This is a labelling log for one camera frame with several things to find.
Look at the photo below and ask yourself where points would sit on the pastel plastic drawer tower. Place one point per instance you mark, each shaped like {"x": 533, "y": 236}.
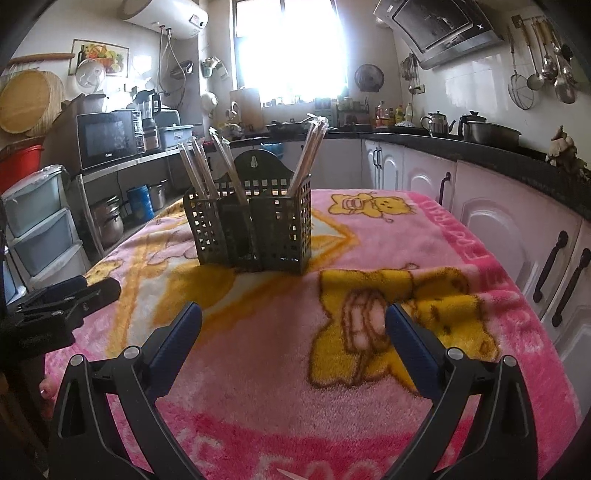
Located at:
{"x": 37, "y": 203}

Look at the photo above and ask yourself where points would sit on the metal shelf rack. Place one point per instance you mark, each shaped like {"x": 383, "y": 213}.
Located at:
{"x": 138, "y": 164}

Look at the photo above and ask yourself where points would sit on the wooden cutting board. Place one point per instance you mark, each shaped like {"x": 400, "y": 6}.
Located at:
{"x": 247, "y": 108}

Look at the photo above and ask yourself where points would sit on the white lower cabinets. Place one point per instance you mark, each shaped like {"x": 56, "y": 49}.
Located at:
{"x": 498, "y": 221}

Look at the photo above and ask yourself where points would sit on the black frying pan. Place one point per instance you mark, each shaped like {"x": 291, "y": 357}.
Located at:
{"x": 286, "y": 124}

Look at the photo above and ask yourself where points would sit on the small round wall fan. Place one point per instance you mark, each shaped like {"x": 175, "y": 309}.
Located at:
{"x": 369, "y": 77}

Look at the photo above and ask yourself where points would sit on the small hanging utensil set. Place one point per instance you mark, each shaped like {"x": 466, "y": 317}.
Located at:
{"x": 408, "y": 67}

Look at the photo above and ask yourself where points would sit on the bunch of chopsticks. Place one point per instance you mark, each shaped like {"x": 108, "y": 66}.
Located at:
{"x": 307, "y": 157}

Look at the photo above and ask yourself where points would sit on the grey wall cup holder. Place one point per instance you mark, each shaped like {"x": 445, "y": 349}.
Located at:
{"x": 214, "y": 69}

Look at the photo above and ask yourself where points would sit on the black microwave oven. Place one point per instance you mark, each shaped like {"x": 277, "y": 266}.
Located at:
{"x": 106, "y": 141}

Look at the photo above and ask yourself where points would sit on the wooden rolling pin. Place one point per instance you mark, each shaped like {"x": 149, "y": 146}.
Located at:
{"x": 41, "y": 58}

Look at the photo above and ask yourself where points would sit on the black blender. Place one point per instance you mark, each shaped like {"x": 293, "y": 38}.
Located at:
{"x": 148, "y": 110}

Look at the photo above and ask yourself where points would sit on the metal shower head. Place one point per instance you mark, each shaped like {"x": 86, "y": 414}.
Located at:
{"x": 181, "y": 69}

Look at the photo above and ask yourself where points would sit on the knobby brown root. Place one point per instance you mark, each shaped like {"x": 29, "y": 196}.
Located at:
{"x": 561, "y": 147}

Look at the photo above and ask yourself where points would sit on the steel kettle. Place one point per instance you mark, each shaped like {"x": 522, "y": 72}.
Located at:
{"x": 436, "y": 123}

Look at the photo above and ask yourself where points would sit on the group of condiment bottles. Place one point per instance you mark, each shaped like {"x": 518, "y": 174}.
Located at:
{"x": 392, "y": 115}

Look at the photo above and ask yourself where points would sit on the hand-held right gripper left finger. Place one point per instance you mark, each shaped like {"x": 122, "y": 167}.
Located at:
{"x": 178, "y": 337}

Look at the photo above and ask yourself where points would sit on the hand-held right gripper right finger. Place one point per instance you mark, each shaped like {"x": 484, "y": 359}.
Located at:
{"x": 413, "y": 341}

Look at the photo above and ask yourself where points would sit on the white water heater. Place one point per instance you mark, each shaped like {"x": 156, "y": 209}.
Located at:
{"x": 166, "y": 14}

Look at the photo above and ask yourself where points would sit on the fruit wall picture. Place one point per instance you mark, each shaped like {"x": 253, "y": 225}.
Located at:
{"x": 108, "y": 55}

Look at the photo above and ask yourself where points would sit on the black perforated utensil holder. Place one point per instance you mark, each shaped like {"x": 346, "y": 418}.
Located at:
{"x": 277, "y": 230}

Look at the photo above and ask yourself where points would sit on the black kitchen countertop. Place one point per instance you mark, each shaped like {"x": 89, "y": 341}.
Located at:
{"x": 508, "y": 159}

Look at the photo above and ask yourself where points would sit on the brown cardboard box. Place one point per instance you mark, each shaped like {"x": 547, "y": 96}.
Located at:
{"x": 85, "y": 104}

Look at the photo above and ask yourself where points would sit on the pink printed blanket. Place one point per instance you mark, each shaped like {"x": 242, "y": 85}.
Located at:
{"x": 286, "y": 369}

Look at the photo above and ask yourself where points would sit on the row of hanging utensils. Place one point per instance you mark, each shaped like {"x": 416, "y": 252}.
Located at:
{"x": 554, "y": 60}

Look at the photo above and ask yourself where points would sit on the black spice rack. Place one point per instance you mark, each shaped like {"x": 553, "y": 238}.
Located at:
{"x": 353, "y": 113}

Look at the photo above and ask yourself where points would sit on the round bamboo tray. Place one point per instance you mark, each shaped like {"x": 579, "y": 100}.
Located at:
{"x": 25, "y": 101}

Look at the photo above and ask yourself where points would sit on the stacked steel pots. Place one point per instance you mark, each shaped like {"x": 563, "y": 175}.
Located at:
{"x": 108, "y": 224}

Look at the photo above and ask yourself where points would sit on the small steel pot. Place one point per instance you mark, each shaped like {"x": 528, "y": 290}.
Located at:
{"x": 158, "y": 196}

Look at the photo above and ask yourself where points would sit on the black range hood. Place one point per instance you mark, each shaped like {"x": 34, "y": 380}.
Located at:
{"x": 438, "y": 27}

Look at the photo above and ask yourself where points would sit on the blue canister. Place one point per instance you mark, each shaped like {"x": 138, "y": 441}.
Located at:
{"x": 141, "y": 203}

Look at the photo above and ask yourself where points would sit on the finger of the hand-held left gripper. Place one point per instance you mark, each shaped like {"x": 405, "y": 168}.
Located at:
{"x": 60, "y": 290}
{"x": 97, "y": 295}

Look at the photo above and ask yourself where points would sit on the grey plastic container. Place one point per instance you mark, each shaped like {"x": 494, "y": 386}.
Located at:
{"x": 175, "y": 136}

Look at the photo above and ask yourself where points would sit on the black-lidded pot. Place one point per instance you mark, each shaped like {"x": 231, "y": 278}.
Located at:
{"x": 472, "y": 117}

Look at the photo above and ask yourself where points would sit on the wide steel pot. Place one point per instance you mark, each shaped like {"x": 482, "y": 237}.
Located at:
{"x": 494, "y": 134}

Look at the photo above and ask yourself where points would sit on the kitchen window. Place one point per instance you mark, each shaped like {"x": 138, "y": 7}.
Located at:
{"x": 291, "y": 46}

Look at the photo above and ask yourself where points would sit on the red plastic basin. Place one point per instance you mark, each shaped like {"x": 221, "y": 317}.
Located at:
{"x": 21, "y": 166}

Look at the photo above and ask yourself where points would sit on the person's left hand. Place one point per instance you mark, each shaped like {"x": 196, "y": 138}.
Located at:
{"x": 48, "y": 387}

